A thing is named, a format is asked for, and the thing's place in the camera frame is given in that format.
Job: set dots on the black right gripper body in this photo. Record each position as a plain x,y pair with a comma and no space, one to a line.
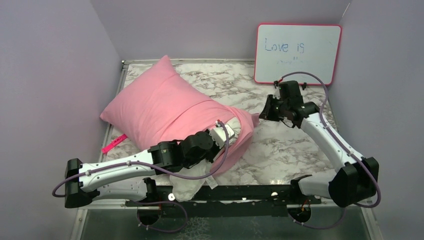
279,109

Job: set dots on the pink pillowcase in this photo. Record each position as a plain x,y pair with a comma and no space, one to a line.
160,105

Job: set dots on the white pillow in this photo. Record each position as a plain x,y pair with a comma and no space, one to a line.
185,189

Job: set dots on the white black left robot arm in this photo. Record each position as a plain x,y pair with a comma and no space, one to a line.
85,183

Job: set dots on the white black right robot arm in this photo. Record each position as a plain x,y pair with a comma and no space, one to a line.
355,178

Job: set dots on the pink-framed whiteboard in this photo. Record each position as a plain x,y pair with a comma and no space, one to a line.
285,48

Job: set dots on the white care label tag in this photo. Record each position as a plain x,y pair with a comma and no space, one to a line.
211,182

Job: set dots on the pink marker pen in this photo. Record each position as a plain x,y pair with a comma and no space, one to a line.
114,143

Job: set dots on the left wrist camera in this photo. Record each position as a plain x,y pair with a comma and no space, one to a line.
219,137

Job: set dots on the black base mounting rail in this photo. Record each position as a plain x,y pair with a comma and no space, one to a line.
223,201

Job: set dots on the aluminium table frame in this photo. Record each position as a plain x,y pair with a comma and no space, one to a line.
179,131

